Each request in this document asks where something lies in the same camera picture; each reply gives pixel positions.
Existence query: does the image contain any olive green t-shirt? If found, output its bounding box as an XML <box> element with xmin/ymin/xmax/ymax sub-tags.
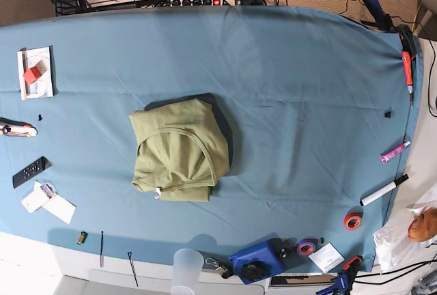
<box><xmin>129</xmin><ymin>94</ymin><xmax>230</xmax><ymax>202</ymax></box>

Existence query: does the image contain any blue table cloth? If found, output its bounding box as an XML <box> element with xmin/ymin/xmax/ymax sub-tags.
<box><xmin>1</xmin><ymin>7</ymin><xmax>419</xmax><ymax>271</ymax></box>

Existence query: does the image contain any metal carabiner keyring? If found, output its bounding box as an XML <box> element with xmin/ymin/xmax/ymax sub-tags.
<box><xmin>205</xmin><ymin>257</ymin><xmax>228</xmax><ymax>274</ymax></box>

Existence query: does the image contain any white power strip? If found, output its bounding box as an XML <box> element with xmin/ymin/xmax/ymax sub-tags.
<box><xmin>135</xmin><ymin>0</ymin><xmax>236</xmax><ymax>8</ymax></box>

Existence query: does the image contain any blue plastic box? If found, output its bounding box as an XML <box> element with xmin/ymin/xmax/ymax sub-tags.
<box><xmin>228</xmin><ymin>240</ymin><xmax>285</xmax><ymax>285</ymax></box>

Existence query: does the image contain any translucent plastic cup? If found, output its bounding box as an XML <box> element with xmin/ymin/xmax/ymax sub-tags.
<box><xmin>170</xmin><ymin>249</ymin><xmax>204</xmax><ymax>295</ymax></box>

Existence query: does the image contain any purple tape roll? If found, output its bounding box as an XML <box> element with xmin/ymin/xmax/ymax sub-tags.
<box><xmin>296</xmin><ymin>238</ymin><xmax>318</xmax><ymax>257</ymax></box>

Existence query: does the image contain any black zip tie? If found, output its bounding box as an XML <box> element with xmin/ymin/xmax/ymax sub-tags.
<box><xmin>127</xmin><ymin>251</ymin><xmax>139</xmax><ymax>287</ymax></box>
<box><xmin>99</xmin><ymin>231</ymin><xmax>104</xmax><ymax>268</ymax></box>

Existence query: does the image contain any red tape roll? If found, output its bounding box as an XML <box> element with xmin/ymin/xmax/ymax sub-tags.
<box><xmin>343</xmin><ymin>213</ymin><xmax>362</xmax><ymax>231</ymax></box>

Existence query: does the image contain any white black marker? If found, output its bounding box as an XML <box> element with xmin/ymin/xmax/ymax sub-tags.
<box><xmin>360</xmin><ymin>174</ymin><xmax>409</xmax><ymax>207</ymax></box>

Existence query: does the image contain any white paper card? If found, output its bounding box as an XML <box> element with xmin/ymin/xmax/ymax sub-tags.
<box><xmin>309</xmin><ymin>243</ymin><xmax>344</xmax><ymax>273</ymax></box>

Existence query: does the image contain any pink tube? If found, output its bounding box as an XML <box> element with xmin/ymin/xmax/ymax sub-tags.
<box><xmin>380</xmin><ymin>141</ymin><xmax>410</xmax><ymax>165</ymax></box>

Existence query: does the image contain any small green battery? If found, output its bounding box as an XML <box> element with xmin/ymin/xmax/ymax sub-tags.
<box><xmin>76</xmin><ymin>231</ymin><xmax>87</xmax><ymax>245</ymax></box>

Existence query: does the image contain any white paper sheet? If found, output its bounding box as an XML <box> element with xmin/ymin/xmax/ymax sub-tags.
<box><xmin>33</xmin><ymin>181</ymin><xmax>76</xmax><ymax>224</ymax></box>

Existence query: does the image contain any black remote control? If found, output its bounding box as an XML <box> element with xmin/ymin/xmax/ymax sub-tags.
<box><xmin>12</xmin><ymin>156</ymin><xmax>51</xmax><ymax>188</ymax></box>

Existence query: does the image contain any white card package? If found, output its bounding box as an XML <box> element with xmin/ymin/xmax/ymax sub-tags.
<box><xmin>21</xmin><ymin>183</ymin><xmax>56</xmax><ymax>213</ymax></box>

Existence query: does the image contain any red cube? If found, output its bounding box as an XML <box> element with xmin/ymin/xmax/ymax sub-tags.
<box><xmin>23</xmin><ymin>66</ymin><xmax>46</xmax><ymax>85</ymax></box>

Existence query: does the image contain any blue orange bar clamp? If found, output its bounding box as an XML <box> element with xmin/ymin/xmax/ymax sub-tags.
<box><xmin>315</xmin><ymin>255</ymin><xmax>363</xmax><ymax>295</ymax></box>

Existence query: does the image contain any orange screwdriver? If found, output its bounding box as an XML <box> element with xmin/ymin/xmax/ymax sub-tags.
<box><xmin>401</xmin><ymin>51</ymin><xmax>414</xmax><ymax>107</ymax></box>

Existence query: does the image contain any orange white utility knife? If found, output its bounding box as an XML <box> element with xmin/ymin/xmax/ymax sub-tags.
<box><xmin>1</xmin><ymin>118</ymin><xmax>38</xmax><ymax>137</ymax></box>

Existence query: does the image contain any black orange clamp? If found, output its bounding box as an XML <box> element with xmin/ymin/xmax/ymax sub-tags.
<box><xmin>397</xmin><ymin>24</ymin><xmax>417</xmax><ymax>59</ymax></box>

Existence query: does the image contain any white plastic bag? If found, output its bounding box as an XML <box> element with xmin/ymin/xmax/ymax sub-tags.
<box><xmin>373</xmin><ymin>186</ymin><xmax>436</xmax><ymax>272</ymax></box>

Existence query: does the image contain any orange furry object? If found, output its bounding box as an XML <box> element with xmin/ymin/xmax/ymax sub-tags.
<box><xmin>408</xmin><ymin>208</ymin><xmax>437</xmax><ymax>242</ymax></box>

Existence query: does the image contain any blue clamp handle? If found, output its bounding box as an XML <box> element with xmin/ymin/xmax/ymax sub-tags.
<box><xmin>361</xmin><ymin>0</ymin><xmax>396</xmax><ymax>32</ymax></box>

